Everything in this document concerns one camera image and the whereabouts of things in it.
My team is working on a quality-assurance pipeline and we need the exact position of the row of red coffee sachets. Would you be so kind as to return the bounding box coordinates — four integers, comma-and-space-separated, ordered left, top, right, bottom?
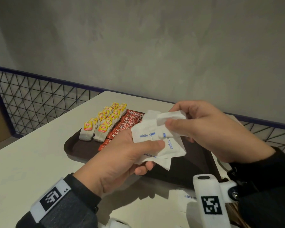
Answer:
98, 109, 145, 152

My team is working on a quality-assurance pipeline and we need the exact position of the pile of white sugar packets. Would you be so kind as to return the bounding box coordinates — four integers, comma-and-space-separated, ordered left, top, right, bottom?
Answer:
175, 187, 198, 213

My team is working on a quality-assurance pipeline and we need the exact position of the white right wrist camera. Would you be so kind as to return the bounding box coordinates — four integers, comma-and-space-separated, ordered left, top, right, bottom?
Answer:
193, 174, 239, 228

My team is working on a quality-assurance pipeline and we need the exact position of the dark brown tray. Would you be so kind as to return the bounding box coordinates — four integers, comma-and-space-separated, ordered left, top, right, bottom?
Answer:
63, 111, 223, 190

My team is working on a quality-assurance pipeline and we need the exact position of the pile of wooden stir sticks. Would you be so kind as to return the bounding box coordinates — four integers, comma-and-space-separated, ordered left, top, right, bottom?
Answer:
225, 202, 251, 228

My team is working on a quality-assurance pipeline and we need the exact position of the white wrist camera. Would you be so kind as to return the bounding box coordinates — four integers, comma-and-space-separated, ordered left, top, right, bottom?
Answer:
193, 174, 239, 228
98, 218, 131, 228

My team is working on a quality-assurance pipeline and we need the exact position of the person's left hand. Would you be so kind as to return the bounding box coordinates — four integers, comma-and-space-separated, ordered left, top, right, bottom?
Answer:
73, 129, 166, 198

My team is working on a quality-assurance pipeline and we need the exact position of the row of tea bags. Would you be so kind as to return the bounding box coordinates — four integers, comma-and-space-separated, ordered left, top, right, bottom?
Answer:
93, 103, 128, 143
79, 102, 120, 142

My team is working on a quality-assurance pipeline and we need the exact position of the person's right hand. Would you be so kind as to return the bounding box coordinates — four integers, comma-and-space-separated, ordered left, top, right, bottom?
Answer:
165, 100, 276, 163

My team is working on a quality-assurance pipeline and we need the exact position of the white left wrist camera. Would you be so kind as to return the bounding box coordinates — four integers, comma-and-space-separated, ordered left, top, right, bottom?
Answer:
98, 218, 131, 228

